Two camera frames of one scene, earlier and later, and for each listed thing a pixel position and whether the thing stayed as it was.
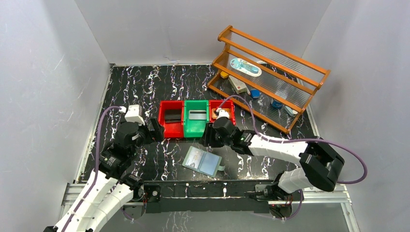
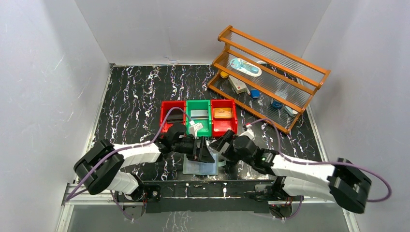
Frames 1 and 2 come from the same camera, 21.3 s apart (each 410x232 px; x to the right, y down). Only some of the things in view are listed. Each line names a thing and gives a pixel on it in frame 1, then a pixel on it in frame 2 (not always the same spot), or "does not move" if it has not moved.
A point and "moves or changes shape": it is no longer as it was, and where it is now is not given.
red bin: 172,130 does not move
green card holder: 203,162 moves or changes shape
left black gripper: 155,130 → 197,151
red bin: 228,104 does not move
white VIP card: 196,114 does not move
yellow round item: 224,75 does not move
